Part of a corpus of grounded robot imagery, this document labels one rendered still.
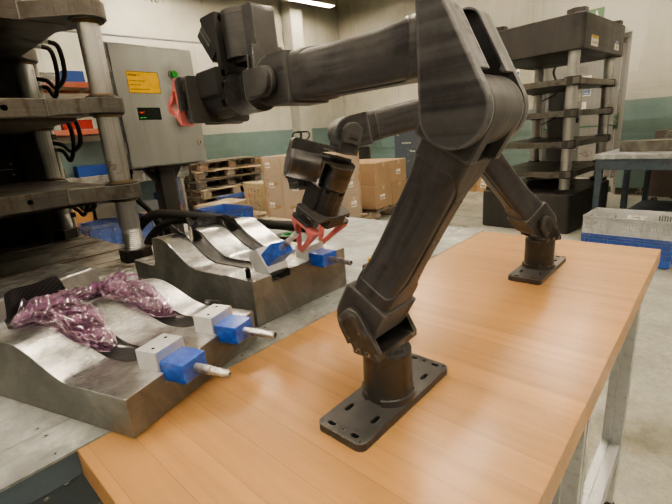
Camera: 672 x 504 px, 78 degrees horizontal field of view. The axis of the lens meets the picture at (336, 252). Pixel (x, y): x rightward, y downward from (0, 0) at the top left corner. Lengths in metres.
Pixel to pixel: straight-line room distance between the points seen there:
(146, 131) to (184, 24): 6.76
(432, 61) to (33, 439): 0.62
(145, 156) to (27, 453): 1.14
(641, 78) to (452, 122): 6.85
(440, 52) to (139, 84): 1.34
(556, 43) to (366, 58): 4.31
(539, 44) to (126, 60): 3.90
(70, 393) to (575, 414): 0.62
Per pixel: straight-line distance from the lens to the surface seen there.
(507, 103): 0.40
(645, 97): 7.18
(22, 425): 0.71
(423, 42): 0.39
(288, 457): 0.51
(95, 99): 1.42
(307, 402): 0.58
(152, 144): 1.62
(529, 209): 0.97
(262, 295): 0.78
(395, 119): 0.81
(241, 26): 0.61
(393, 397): 0.54
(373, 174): 5.47
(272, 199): 5.52
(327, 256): 0.84
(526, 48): 4.83
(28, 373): 0.71
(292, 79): 0.52
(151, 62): 1.66
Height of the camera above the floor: 1.13
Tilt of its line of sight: 16 degrees down
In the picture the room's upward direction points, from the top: 4 degrees counter-clockwise
